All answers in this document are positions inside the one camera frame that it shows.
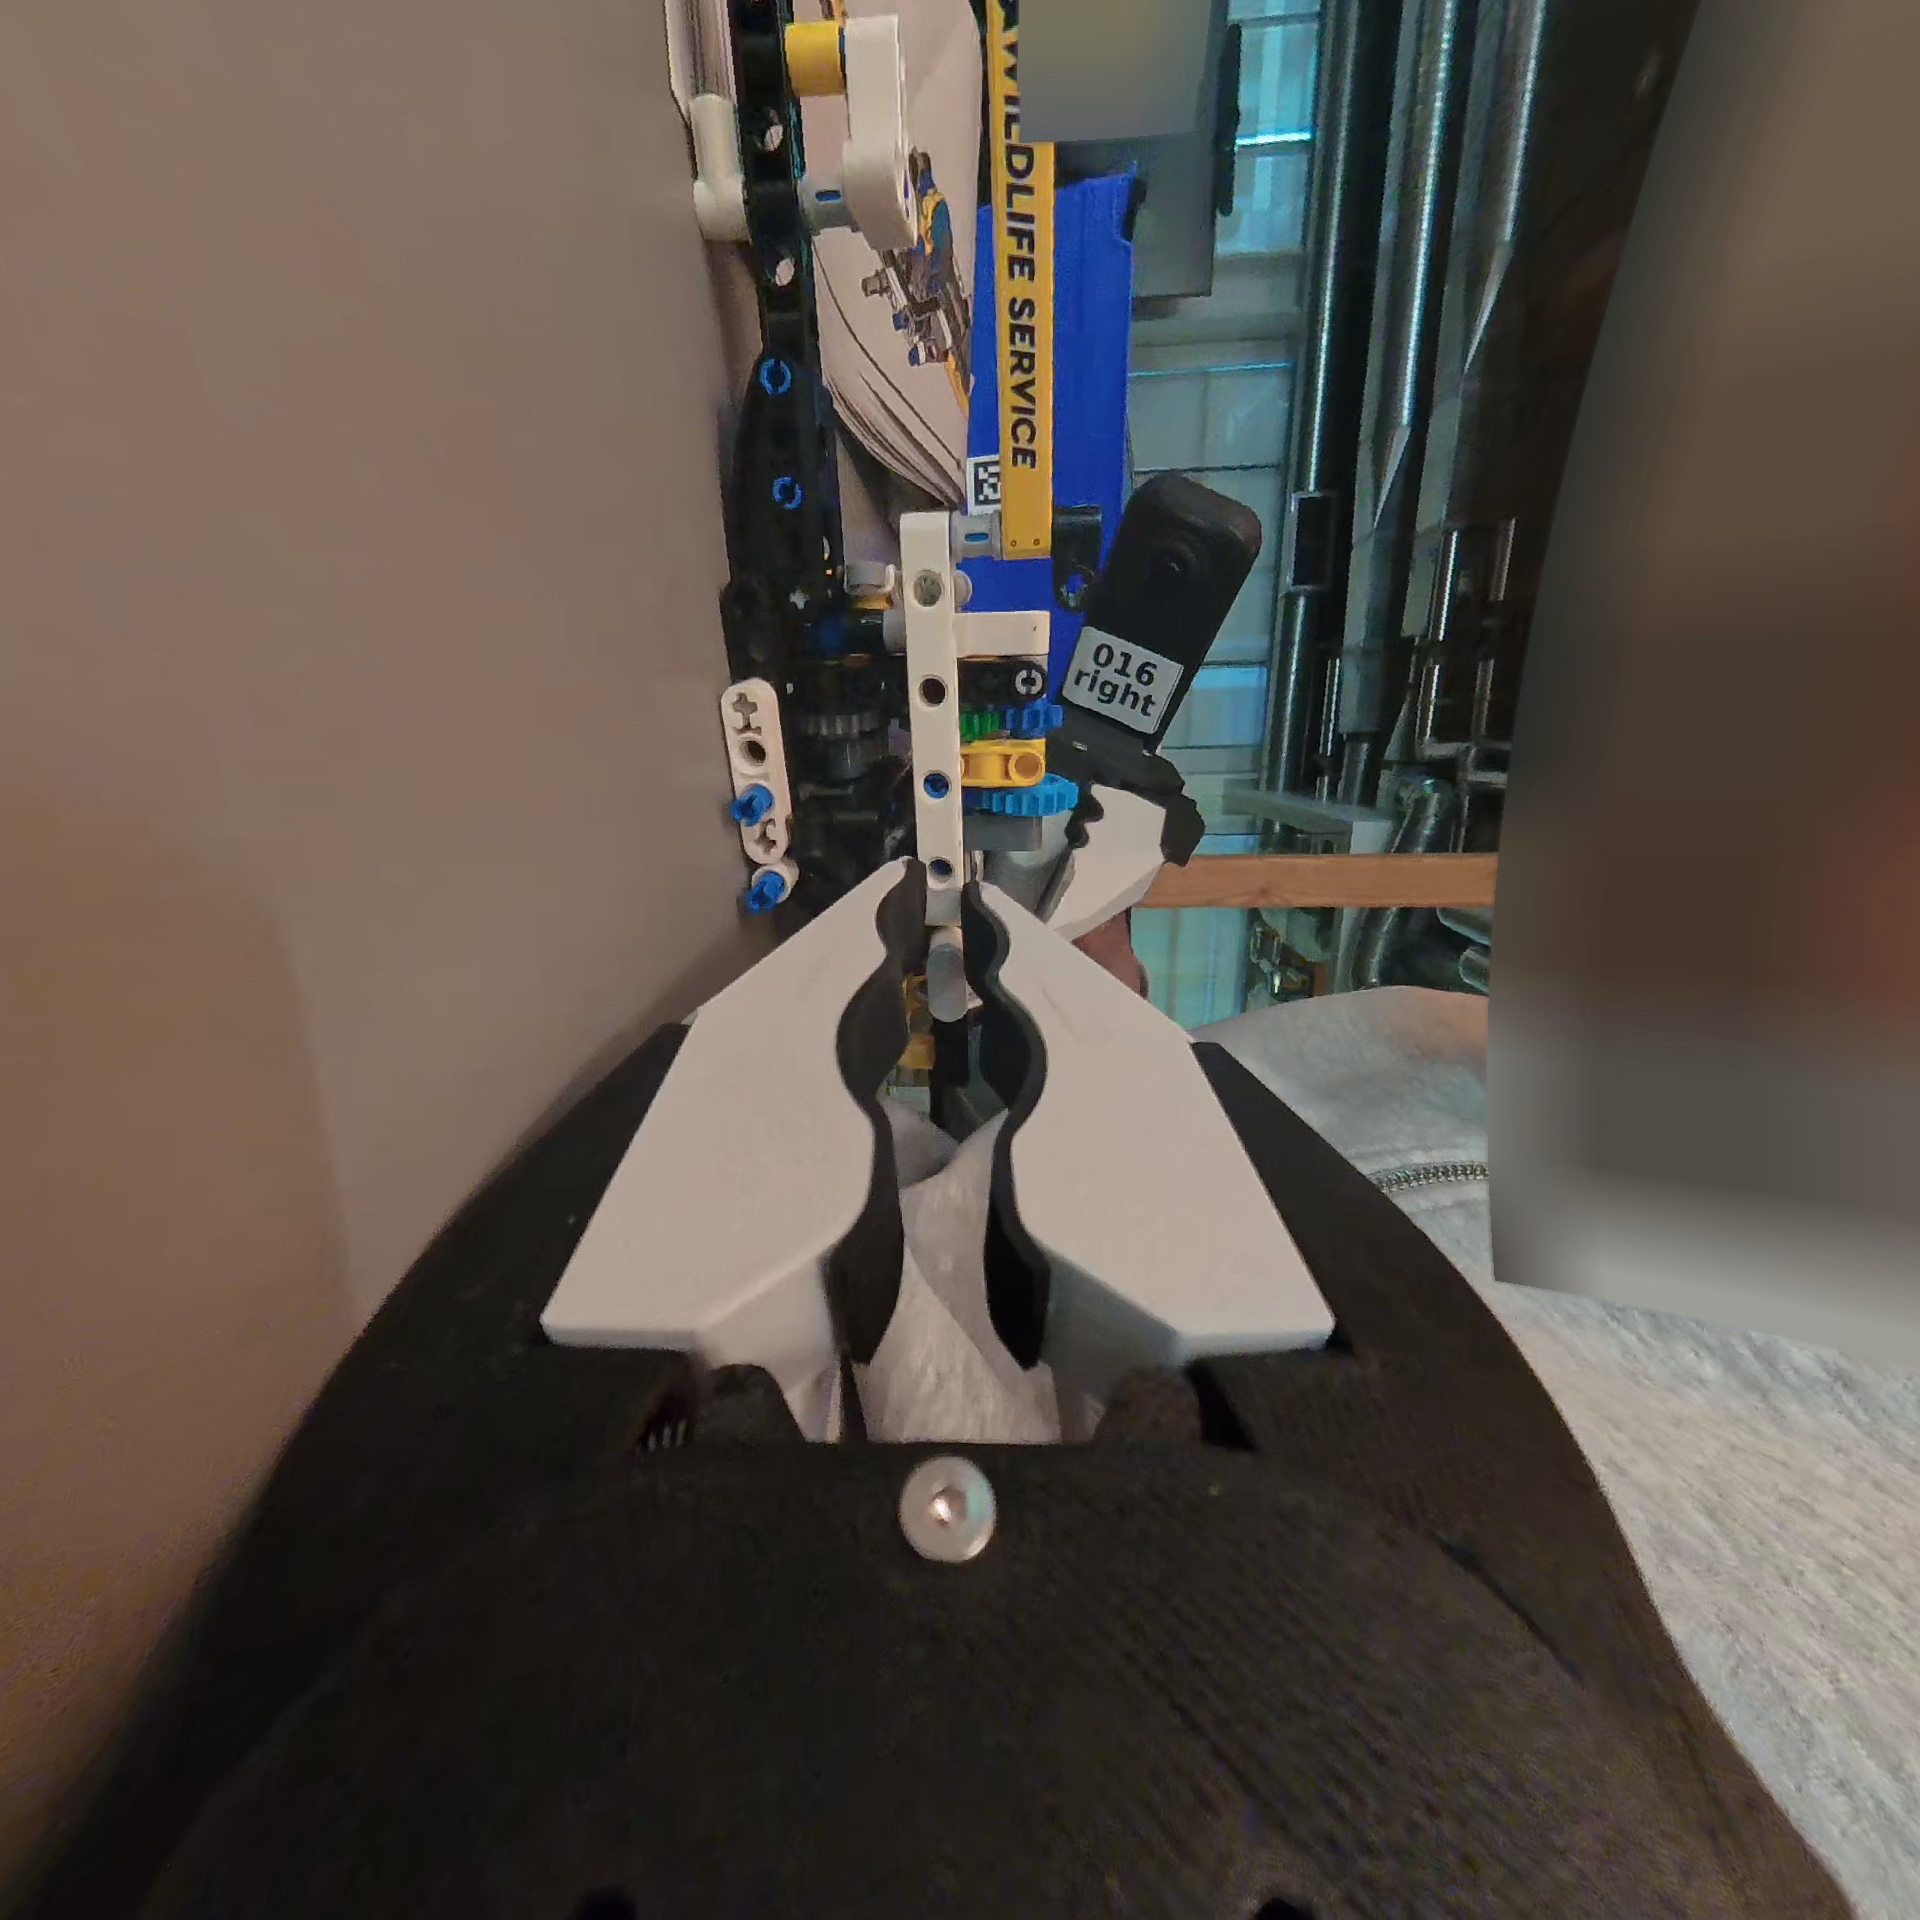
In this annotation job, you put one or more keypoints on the metal ventilation duct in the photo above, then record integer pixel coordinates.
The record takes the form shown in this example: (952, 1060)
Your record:
(1419, 299)

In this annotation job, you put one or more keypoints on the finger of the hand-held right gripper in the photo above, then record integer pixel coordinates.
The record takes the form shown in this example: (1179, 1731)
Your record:
(1119, 863)

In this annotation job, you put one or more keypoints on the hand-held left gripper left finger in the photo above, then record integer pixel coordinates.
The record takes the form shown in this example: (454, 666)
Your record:
(706, 1200)

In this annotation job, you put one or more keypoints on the lego gearbox model assembly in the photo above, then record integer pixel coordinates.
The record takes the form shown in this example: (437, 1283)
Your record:
(931, 704)

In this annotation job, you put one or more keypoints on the wooden table edge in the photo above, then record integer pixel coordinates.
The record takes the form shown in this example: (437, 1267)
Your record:
(1319, 877)

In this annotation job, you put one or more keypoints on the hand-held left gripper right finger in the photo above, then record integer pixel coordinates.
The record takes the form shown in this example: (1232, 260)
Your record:
(1186, 1200)

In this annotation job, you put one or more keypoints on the lego instruction booklet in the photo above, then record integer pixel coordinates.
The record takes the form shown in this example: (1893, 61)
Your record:
(901, 399)

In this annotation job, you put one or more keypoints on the person's right hand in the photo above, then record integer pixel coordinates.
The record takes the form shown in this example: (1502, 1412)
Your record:
(1115, 956)

